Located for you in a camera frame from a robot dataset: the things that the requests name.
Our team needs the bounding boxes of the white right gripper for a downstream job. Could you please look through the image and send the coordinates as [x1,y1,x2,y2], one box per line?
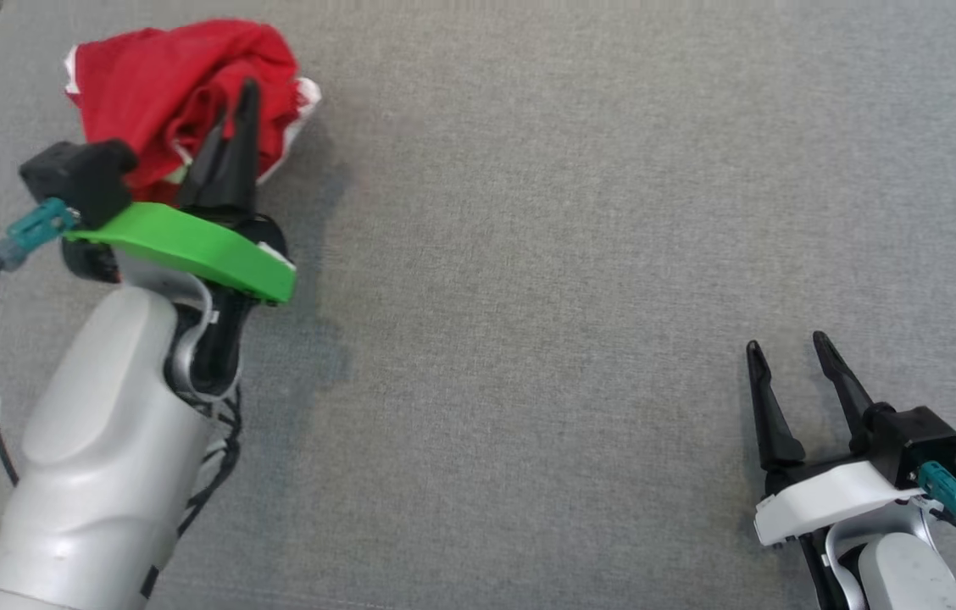
[745,331,945,547]

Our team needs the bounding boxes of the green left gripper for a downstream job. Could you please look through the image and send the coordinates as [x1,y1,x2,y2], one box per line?
[63,78,297,306]

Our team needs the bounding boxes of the plain red garment white trim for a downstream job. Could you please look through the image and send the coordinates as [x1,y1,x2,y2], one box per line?
[64,19,322,204]

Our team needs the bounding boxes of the grey fabric sofa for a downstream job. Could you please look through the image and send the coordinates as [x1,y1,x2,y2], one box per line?
[0,0,956,610]

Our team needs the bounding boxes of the teal plug left camera cable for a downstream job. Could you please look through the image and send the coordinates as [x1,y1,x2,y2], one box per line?
[0,199,76,488]

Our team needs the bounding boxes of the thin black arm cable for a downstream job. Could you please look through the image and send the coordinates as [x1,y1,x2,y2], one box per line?
[177,385,243,543]

